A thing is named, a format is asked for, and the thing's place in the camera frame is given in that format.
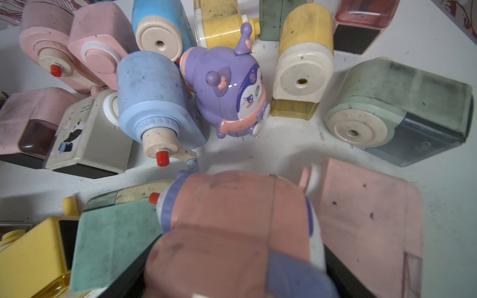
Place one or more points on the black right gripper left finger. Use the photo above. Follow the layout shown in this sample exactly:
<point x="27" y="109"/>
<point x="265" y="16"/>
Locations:
<point x="131" y="283"/>

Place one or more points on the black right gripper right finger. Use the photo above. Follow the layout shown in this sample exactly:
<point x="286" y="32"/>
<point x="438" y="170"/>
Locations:
<point x="347" y="284"/>

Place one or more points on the pink boxy pencil sharpener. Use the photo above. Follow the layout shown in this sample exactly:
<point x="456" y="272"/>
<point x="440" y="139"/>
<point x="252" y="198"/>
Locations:
<point x="372" y="222"/>

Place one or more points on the pink dark-faced pencil sharpener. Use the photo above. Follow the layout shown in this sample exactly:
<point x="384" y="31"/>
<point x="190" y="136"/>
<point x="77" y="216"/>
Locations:
<point x="238" y="234"/>

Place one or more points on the cream pencil sharpener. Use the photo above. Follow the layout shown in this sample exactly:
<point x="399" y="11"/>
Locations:
<point x="89" y="142"/>

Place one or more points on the light blue pencil sharpener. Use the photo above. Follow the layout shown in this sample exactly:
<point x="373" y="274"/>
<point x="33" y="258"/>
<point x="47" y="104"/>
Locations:
<point x="157" y="109"/>

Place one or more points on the pink black-faced pencil sharpener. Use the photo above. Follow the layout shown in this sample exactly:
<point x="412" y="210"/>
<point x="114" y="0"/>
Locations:
<point x="29" y="122"/>

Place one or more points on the pink square pencil sharpener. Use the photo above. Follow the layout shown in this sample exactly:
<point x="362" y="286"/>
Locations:
<point x="358" y="23"/>

